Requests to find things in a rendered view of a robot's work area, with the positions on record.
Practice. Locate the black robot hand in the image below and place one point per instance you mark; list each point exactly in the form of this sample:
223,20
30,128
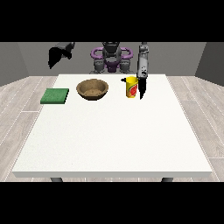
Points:
57,55
142,86

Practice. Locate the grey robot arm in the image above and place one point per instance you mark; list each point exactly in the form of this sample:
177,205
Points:
143,62
66,45

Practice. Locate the yellow cup with melon print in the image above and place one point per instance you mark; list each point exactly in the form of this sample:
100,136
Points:
131,87

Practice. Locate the green square pad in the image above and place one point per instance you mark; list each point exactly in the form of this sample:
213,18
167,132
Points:
54,96

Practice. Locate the brown wooden bowl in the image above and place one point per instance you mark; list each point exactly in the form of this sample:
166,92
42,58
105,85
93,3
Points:
92,89

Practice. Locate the grey robot trunk purple rings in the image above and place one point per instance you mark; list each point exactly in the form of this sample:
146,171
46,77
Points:
110,59

